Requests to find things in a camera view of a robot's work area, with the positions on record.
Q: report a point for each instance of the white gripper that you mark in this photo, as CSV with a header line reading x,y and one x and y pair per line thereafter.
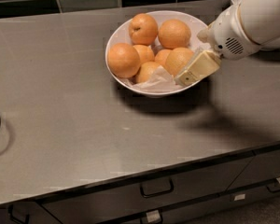
x,y
228,34

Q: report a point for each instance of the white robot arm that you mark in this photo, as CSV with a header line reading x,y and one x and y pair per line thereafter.
x,y
260,20

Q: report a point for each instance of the small middle right orange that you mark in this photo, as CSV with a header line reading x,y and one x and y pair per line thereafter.
x,y
161,56

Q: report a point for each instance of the small orange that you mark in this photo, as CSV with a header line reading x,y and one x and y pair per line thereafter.
x,y
145,72
161,56
145,54

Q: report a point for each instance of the white paper in bowl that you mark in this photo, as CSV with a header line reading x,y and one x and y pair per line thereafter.
x,y
160,82

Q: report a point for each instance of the small middle left orange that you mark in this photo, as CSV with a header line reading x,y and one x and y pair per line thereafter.
x,y
145,54

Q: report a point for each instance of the white bowl with oranges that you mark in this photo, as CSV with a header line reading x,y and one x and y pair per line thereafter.
x,y
121,35

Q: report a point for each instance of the small front orange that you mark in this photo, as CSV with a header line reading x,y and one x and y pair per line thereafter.
x,y
145,72

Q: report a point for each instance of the grey right drawer front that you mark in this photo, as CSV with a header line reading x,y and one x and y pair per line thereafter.
x,y
264,166

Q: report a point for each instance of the grey drawer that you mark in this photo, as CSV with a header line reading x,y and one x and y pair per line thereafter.
x,y
126,200
264,166

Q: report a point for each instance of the lower drawer front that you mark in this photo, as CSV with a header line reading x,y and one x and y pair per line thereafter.
x,y
178,213

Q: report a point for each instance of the grey middle drawer front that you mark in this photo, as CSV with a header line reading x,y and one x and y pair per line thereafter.
x,y
126,200

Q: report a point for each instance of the black middle drawer handle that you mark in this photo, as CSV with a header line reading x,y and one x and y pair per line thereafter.
x,y
156,187

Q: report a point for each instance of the black drawer handle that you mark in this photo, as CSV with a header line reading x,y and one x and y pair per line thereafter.
x,y
16,217
156,187
273,187

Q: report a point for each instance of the black right drawer handle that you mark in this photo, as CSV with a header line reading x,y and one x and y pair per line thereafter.
x,y
273,187

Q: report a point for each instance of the black left drawer handle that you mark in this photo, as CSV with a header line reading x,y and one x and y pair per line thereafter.
x,y
16,217

